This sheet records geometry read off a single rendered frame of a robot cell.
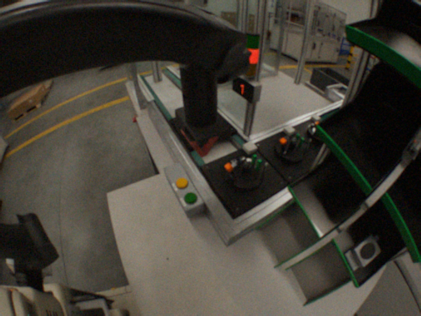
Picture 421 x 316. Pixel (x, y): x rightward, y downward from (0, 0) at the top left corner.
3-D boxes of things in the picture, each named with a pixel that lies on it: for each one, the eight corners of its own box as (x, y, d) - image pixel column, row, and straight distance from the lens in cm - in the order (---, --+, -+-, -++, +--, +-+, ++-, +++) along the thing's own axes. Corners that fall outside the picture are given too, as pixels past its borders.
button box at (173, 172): (187, 218, 69) (185, 210, 63) (165, 177, 80) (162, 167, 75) (205, 210, 70) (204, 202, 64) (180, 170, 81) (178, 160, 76)
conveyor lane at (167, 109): (233, 228, 72) (237, 217, 63) (157, 112, 124) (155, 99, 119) (289, 194, 84) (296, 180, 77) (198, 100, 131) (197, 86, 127)
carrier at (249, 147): (234, 219, 63) (240, 200, 52) (200, 169, 74) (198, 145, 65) (287, 187, 74) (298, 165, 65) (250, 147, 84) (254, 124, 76)
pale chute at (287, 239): (280, 265, 58) (274, 268, 54) (261, 228, 59) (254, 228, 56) (363, 205, 53) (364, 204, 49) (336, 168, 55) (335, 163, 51)
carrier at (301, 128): (322, 162, 91) (333, 142, 84) (287, 130, 99) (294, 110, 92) (344, 145, 111) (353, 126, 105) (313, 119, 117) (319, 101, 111)
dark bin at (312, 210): (317, 239, 41) (322, 234, 34) (287, 189, 43) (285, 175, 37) (398, 165, 53) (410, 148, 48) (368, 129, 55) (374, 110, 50)
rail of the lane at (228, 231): (226, 247, 69) (228, 237, 59) (148, 115, 123) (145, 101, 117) (239, 239, 70) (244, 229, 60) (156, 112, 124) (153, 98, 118)
